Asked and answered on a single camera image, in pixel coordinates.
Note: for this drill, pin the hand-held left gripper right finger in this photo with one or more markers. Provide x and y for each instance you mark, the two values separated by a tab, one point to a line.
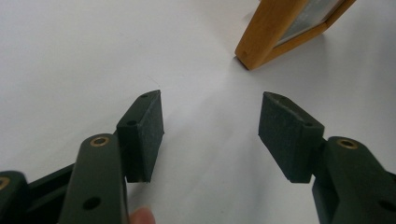
292	140

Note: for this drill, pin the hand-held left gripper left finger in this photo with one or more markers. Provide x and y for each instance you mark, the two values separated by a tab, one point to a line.
140	140

